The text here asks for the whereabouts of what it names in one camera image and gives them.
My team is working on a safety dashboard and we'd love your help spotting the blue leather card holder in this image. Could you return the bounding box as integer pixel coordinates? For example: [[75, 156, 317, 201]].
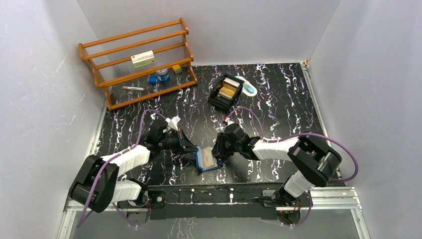
[[195, 145, 220, 172]]

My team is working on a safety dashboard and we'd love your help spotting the blue round tin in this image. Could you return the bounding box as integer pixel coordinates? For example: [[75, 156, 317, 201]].
[[156, 68, 170, 82]]

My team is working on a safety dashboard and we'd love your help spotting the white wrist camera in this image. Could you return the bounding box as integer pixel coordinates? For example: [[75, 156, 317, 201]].
[[223, 117, 233, 125], [164, 116, 181, 132]]

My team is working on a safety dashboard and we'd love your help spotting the teal oval blister pack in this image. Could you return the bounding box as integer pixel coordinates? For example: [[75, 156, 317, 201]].
[[235, 76, 257, 97]]

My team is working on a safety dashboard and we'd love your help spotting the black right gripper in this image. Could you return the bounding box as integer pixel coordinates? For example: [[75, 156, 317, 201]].
[[210, 132, 241, 157]]

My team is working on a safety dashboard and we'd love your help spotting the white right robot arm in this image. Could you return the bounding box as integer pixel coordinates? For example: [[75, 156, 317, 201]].
[[212, 123, 342, 207]]

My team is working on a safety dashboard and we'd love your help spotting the blue small cap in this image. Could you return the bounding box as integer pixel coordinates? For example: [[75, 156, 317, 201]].
[[148, 75, 158, 84]]

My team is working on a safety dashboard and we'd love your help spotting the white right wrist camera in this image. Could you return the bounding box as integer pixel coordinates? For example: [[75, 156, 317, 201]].
[[223, 117, 233, 125]]

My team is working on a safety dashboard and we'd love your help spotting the black card box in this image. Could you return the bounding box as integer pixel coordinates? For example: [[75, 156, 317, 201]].
[[207, 74, 244, 112]]

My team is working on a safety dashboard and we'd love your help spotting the white green small box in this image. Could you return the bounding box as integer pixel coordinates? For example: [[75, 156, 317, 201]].
[[131, 50, 156, 68]]

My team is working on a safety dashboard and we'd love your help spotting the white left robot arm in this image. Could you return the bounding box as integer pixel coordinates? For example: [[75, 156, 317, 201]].
[[68, 119, 199, 213]]

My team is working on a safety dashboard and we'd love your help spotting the orange wooden shelf rack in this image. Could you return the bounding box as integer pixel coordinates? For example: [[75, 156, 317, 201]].
[[78, 17, 198, 110]]

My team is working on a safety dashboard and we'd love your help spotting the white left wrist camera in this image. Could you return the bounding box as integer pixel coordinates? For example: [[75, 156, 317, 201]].
[[164, 116, 181, 132]]

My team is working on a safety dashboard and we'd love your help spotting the orange white marker pen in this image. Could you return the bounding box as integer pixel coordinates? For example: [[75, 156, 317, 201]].
[[122, 86, 145, 91]]

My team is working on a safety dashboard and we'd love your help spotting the yellow grey small block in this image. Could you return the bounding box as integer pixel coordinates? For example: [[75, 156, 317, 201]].
[[172, 64, 182, 74]]

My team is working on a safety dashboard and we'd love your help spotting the gold card in box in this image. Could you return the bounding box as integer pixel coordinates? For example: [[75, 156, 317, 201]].
[[218, 84, 238, 99]]

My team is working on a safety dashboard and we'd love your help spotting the white card stack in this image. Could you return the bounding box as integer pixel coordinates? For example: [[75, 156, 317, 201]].
[[223, 78, 240, 88]]

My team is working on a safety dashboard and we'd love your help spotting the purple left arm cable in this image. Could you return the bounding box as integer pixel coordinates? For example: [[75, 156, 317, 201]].
[[76, 109, 172, 229]]

